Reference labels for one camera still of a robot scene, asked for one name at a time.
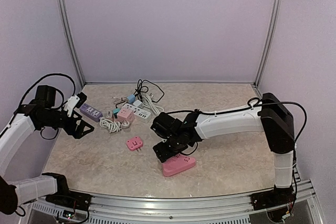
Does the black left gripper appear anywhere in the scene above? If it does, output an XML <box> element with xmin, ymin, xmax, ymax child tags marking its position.
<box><xmin>40</xmin><ymin>109</ymin><xmax>93</xmax><ymax>138</ymax></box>

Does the pink triangular power strip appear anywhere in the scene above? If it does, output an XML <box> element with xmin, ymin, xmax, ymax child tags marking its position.
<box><xmin>162</xmin><ymin>154</ymin><xmax>196</xmax><ymax>177</ymax></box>

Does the pink plug adapter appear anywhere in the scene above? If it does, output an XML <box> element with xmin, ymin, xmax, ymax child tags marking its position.
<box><xmin>126</xmin><ymin>136</ymin><xmax>143</xmax><ymax>151</ymax></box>

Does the white plug adapter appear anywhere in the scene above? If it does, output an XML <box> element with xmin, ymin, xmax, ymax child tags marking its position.
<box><xmin>133</xmin><ymin>100</ymin><xmax>143</xmax><ymax>108</ymax></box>

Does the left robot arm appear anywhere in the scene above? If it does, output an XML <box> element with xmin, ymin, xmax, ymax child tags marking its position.
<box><xmin>1</xmin><ymin>74</ymin><xmax>95</xmax><ymax>215</ymax></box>

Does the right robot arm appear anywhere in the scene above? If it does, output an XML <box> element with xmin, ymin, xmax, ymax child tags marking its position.
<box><xmin>151</xmin><ymin>93</ymin><xmax>305</xmax><ymax>205</ymax></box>

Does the purple power strip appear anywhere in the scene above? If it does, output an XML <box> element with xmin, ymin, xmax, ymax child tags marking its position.
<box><xmin>79</xmin><ymin>103</ymin><xmax>103</xmax><ymax>122</ymax></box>

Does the teal adapter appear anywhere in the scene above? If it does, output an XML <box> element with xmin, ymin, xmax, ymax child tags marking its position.
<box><xmin>112</xmin><ymin>108</ymin><xmax>120</xmax><ymax>118</ymax></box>

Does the white power strip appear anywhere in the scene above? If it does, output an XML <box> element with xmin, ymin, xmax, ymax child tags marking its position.
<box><xmin>122</xmin><ymin>103</ymin><xmax>152</xmax><ymax>123</ymax></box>

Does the pink cube socket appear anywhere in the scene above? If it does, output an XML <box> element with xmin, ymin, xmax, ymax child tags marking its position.
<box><xmin>117</xmin><ymin>108</ymin><xmax>134</xmax><ymax>123</ymax></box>

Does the light blue adapter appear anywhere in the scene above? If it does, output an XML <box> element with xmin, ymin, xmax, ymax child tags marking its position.
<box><xmin>126</xmin><ymin>94</ymin><xmax>136</xmax><ymax>104</ymax></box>

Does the white thick cable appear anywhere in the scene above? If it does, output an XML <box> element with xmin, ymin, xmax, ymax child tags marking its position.
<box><xmin>143</xmin><ymin>94</ymin><xmax>164</xmax><ymax>118</ymax></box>

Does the black cable bundle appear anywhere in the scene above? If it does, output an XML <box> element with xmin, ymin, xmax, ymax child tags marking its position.
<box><xmin>133</xmin><ymin>78</ymin><xmax>165</xmax><ymax>103</ymax></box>

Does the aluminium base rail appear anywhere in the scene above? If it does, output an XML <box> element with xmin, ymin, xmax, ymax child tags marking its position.
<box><xmin>19</xmin><ymin>180</ymin><xmax>326</xmax><ymax>223</ymax></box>

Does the aluminium frame post left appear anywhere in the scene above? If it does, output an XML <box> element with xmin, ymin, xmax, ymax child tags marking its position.
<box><xmin>57</xmin><ymin>0</ymin><xmax>86</xmax><ymax>88</ymax></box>

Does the aluminium frame post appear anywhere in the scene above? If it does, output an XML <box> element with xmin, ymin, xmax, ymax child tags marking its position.
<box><xmin>57</xmin><ymin>0</ymin><xmax>86</xmax><ymax>88</ymax></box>
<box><xmin>254</xmin><ymin>0</ymin><xmax>281</xmax><ymax>89</ymax></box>

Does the aluminium frame post right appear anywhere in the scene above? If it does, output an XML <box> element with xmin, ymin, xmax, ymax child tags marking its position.
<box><xmin>254</xmin><ymin>0</ymin><xmax>281</xmax><ymax>89</ymax></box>

